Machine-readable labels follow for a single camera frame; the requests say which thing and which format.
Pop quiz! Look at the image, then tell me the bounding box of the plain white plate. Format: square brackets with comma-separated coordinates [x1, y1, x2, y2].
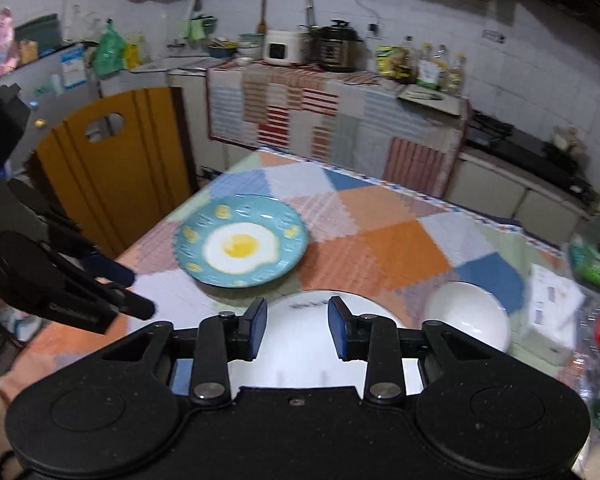
[228, 290, 404, 396]

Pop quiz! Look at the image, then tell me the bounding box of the white bowl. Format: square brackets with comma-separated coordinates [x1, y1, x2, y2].
[422, 282, 512, 352]

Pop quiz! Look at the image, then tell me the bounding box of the blue fried egg plate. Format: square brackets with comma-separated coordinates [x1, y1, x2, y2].
[174, 194, 310, 289]

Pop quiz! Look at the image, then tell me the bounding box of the yellow wooden chair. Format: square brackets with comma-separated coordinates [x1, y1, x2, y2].
[26, 87, 199, 257]

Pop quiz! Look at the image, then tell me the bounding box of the patchwork tablecloth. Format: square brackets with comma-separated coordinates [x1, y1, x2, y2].
[0, 146, 589, 406]

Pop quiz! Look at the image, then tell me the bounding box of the white tissue pack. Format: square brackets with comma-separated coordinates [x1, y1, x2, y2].
[520, 263, 585, 366]

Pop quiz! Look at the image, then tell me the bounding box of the green plastic bag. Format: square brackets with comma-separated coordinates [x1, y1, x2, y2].
[93, 18, 125, 78]

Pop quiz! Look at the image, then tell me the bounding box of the patchwork counter cloth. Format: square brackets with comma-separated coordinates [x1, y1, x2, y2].
[207, 62, 468, 197]

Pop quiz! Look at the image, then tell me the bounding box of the black gas stove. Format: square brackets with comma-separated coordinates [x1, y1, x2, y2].
[465, 110, 598, 205]

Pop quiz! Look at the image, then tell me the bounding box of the cutting board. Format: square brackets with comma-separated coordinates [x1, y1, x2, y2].
[396, 84, 462, 116]

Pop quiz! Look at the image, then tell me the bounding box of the cooking oil bottle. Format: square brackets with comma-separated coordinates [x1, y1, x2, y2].
[416, 42, 441, 90]

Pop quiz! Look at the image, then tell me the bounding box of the yellow snack bag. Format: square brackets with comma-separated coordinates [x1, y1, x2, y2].
[375, 46, 411, 82]

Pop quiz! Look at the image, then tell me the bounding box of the white rice cooker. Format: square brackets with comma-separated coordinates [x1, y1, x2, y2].
[263, 29, 311, 66]

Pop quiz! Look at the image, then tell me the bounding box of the black pressure cooker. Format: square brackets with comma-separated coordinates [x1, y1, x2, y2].
[314, 18, 362, 73]

